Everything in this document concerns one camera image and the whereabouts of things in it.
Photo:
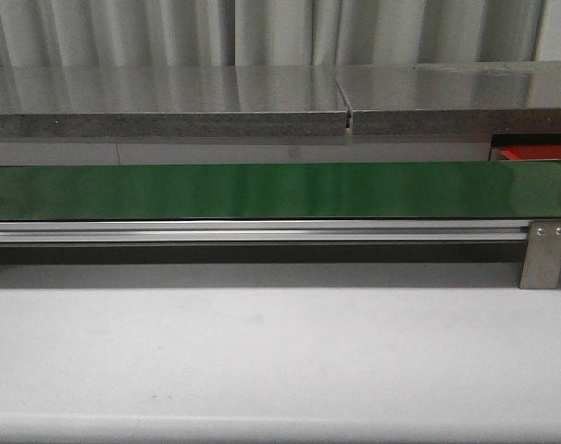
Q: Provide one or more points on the grey stone shelf left slab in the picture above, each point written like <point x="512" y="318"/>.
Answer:
<point x="170" y="102"/>

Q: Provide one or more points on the grey stone shelf slab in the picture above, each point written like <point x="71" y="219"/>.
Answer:
<point x="170" y="102"/>
<point x="483" y="98"/>

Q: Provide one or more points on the green conveyor belt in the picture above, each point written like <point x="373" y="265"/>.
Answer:
<point x="497" y="190"/>

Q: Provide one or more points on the grey stone shelf right slab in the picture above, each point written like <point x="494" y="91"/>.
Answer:
<point x="483" y="98"/>

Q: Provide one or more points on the red plastic tray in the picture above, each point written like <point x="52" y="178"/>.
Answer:
<point x="531" y="152"/>

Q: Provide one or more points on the white pleated curtain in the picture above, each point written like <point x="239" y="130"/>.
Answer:
<point x="259" y="33"/>

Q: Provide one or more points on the steel conveyor support bracket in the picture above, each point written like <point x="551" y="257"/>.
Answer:
<point x="542" y="263"/>

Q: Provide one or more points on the aluminium conveyor side rail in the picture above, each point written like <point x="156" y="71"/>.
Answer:
<point x="331" y="230"/>

